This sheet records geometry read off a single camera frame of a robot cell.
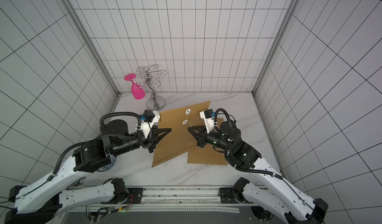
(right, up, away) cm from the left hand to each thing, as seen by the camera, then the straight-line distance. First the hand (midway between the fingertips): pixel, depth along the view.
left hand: (167, 133), depth 57 cm
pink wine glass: (-28, +20, +42) cm, 54 cm away
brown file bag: (+20, -20, +30) cm, 41 cm away
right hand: (+8, +1, +7) cm, 11 cm away
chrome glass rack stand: (-18, +12, +53) cm, 57 cm away
